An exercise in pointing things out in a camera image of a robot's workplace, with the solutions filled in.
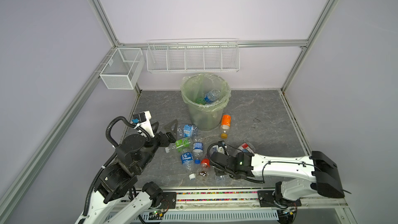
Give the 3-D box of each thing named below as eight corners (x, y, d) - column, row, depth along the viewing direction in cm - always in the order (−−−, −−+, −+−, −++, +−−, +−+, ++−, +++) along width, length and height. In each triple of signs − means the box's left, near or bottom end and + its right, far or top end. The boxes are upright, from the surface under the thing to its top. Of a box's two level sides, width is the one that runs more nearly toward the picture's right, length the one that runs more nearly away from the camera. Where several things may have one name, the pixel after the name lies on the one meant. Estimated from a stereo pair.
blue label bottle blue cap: (191, 164, 87) (191, 160, 82) (193, 142, 95) (192, 138, 91) (203, 164, 87) (203, 160, 82) (203, 142, 95) (203, 138, 91)
